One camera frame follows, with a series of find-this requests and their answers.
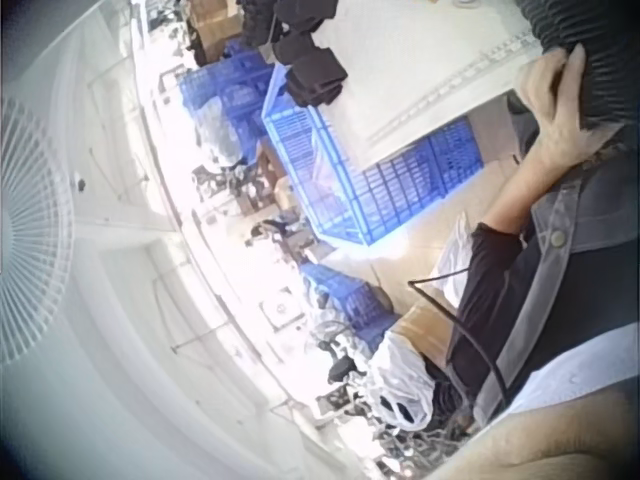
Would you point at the white plastic bag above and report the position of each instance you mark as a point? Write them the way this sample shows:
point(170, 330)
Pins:
point(402, 380)

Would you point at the stack of blue crates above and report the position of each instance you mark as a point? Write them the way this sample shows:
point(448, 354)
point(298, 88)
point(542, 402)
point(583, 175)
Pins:
point(225, 95)

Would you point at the brown cardboard box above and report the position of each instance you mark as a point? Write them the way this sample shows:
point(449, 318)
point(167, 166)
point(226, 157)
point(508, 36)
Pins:
point(215, 25)

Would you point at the white fan guard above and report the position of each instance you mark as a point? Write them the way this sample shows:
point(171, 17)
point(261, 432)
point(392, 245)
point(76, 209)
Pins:
point(30, 235)

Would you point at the small blue plastic crate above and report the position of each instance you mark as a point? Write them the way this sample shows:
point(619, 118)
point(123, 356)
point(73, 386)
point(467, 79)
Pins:
point(350, 300)

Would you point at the dark ribbed fabric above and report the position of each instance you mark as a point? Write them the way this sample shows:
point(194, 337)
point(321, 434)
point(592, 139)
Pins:
point(610, 60)

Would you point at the white work table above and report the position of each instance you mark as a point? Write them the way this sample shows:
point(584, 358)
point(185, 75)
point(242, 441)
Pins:
point(425, 65)

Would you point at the person's left hand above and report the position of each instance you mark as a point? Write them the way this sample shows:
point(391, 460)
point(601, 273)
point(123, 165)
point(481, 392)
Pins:
point(545, 115)

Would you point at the stack of black garments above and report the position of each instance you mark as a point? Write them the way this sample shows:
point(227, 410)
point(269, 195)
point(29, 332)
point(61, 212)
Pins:
point(310, 60)

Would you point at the large blue plastic crate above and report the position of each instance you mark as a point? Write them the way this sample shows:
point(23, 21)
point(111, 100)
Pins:
point(345, 185)

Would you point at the flat brown carton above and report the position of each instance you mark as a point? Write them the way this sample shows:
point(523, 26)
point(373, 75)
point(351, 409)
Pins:
point(425, 330)

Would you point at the person's left fingers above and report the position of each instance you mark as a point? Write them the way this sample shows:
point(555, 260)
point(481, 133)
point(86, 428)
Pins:
point(574, 80)

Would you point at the white cloth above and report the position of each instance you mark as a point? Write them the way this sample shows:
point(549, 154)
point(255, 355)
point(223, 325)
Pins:
point(457, 260)

